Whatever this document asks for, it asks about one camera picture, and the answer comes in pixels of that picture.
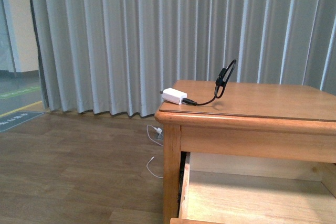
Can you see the white charger adapter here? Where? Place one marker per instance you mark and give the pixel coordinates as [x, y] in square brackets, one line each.
[173, 95]

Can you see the wooden drawer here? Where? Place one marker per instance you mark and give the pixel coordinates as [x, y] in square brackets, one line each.
[236, 189]

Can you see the white floor charger plug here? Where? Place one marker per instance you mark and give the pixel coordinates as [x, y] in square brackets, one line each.
[158, 130]

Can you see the grey floor socket box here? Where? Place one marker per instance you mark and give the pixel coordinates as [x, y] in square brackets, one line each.
[159, 137]

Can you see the grey pleated curtain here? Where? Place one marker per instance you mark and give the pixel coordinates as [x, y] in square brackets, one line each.
[117, 55]

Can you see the wooden nightstand cabinet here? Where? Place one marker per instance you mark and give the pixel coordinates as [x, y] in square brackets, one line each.
[289, 122]

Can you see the grey floor sign sticker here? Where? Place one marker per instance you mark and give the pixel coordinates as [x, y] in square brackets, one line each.
[14, 119]

